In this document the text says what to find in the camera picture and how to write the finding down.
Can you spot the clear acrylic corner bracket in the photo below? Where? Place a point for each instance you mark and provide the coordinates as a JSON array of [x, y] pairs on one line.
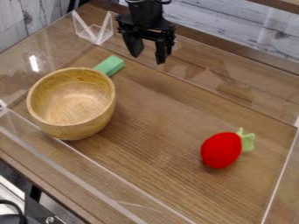
[[97, 34]]

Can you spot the black metal table bracket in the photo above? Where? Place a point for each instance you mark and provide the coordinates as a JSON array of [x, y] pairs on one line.
[[38, 214]]

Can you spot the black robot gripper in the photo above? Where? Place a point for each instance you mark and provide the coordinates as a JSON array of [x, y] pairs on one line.
[[145, 23]]

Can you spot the wooden bowl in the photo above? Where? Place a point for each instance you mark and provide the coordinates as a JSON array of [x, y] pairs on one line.
[[71, 102]]

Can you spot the red plush strawberry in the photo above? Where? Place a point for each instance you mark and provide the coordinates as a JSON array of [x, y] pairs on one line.
[[223, 147]]

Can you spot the green rectangular block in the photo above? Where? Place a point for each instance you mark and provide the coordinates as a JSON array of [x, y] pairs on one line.
[[110, 65]]

